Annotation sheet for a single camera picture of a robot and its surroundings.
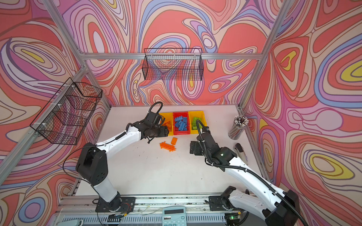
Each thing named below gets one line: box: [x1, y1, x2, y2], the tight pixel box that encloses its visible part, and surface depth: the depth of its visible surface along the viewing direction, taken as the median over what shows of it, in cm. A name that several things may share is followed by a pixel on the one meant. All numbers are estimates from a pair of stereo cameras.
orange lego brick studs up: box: [170, 137, 178, 146], surface depth 99 cm
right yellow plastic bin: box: [188, 111, 208, 135], surface depth 107 cm
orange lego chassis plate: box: [159, 141, 177, 153], surface depth 96 cm
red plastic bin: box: [172, 111, 191, 136], surface depth 106 cm
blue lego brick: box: [174, 115, 188, 131], surface depth 106 cm
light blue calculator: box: [162, 206, 187, 226], surface depth 70 cm
